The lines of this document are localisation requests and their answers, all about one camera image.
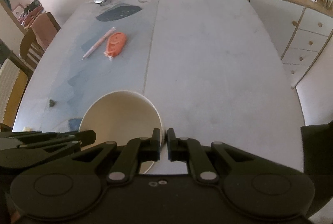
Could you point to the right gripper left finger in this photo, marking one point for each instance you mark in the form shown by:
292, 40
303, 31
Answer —
135, 152

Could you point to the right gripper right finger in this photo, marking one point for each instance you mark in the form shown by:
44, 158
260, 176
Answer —
191, 152

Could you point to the cream bowl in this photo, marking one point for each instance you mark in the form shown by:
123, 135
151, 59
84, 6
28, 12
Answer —
121, 116

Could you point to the small beige crumb object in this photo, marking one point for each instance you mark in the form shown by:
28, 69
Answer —
27, 129

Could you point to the small black object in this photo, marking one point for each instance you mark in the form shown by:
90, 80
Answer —
52, 103

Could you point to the sofa with white cover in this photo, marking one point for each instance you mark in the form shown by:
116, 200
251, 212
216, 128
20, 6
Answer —
15, 76

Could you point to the orange correction tape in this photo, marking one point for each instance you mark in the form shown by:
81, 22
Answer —
115, 44

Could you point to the pink pen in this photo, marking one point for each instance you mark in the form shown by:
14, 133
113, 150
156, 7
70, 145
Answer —
99, 42

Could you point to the pink towel on chair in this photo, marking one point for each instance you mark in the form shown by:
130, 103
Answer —
45, 28

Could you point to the wooden chair left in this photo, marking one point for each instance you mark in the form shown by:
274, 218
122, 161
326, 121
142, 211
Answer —
30, 51

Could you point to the wooden chair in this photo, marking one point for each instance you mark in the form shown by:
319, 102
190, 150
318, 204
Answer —
317, 150
30, 51

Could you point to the wooden chair right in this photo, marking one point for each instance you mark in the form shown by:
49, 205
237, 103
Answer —
317, 150

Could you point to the white drawer cabinet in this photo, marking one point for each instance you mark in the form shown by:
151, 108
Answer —
298, 33

